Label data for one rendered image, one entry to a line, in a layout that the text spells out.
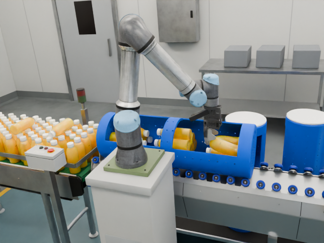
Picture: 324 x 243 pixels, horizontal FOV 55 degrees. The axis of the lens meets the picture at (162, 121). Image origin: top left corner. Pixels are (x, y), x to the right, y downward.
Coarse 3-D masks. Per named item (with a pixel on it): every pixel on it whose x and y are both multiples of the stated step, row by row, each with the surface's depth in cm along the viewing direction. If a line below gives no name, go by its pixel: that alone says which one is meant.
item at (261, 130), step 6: (264, 126) 210; (258, 132) 209; (264, 132) 213; (258, 138) 232; (264, 138) 215; (258, 144) 233; (264, 144) 217; (258, 150) 235; (264, 150) 220; (258, 156) 236; (264, 156) 223; (258, 162) 238; (234, 228) 241
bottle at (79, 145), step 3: (75, 144) 193; (78, 144) 193; (81, 144) 194; (75, 147) 193; (78, 147) 193; (81, 147) 194; (84, 147) 197; (78, 150) 193; (81, 150) 194; (84, 150) 196; (78, 153) 194; (81, 153) 194; (84, 153) 196; (81, 156) 195; (84, 162) 197; (81, 165) 197; (84, 165) 198
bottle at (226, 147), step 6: (216, 138) 162; (210, 144) 162; (216, 144) 161; (222, 144) 160; (228, 144) 160; (234, 144) 161; (216, 150) 162; (222, 150) 160; (228, 150) 159; (234, 150) 159
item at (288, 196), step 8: (176, 176) 175; (192, 176) 172; (200, 184) 170; (208, 184) 168; (216, 184) 167; (224, 184) 166; (232, 184) 164; (248, 192) 160; (256, 192) 159; (264, 192) 158; (272, 192) 157; (280, 192) 156; (288, 192) 154; (296, 200) 152; (304, 200) 151; (312, 200) 150; (320, 200) 149
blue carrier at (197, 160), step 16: (112, 112) 192; (112, 128) 197; (144, 128) 200; (160, 128) 196; (192, 128) 187; (224, 128) 178; (240, 128) 174; (96, 144) 183; (112, 144) 179; (160, 144) 168; (240, 144) 153; (176, 160) 167; (192, 160) 163; (208, 160) 160; (224, 160) 156; (240, 160) 153; (240, 176) 161
